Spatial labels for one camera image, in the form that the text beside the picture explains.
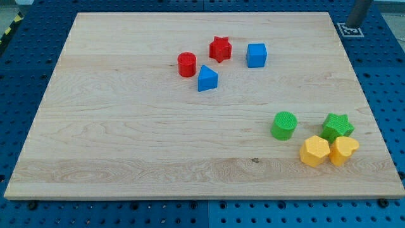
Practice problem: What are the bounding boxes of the blue triangle block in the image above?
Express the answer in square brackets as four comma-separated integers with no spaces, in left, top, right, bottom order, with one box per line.
[197,65,218,92]

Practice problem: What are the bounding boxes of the green cylinder block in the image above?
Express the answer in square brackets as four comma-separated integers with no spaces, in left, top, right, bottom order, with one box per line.
[270,111,297,141]

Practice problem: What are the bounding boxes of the yellow hexagon block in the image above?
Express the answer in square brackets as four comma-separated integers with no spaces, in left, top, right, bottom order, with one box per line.
[299,136,330,167]

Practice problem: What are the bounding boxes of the grey metal pusher rod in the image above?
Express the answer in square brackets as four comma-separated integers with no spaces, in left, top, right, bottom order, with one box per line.
[345,0,373,29]

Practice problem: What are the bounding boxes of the green star block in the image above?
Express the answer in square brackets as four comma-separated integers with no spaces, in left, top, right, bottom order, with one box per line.
[320,113,355,144]

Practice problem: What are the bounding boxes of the red star block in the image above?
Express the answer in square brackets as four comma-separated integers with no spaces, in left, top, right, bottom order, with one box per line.
[209,36,232,63]

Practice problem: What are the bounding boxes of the blue cube block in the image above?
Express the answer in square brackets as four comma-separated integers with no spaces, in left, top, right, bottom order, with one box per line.
[246,43,267,68]

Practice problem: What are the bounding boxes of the yellow black hazard tape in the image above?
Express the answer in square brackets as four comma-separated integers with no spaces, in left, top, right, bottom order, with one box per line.
[1,11,24,44]

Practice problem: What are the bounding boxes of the red cylinder block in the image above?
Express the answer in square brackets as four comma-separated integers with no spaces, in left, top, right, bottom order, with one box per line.
[177,52,197,77]

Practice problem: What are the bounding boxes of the yellow heart block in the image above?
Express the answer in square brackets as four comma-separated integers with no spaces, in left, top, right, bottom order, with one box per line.
[329,136,360,167]

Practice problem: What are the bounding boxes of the wooden board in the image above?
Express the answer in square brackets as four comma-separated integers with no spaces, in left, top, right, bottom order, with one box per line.
[4,12,404,201]

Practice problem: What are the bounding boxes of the white fiducial marker tag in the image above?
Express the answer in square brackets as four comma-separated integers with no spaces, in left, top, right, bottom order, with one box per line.
[337,22,364,37]

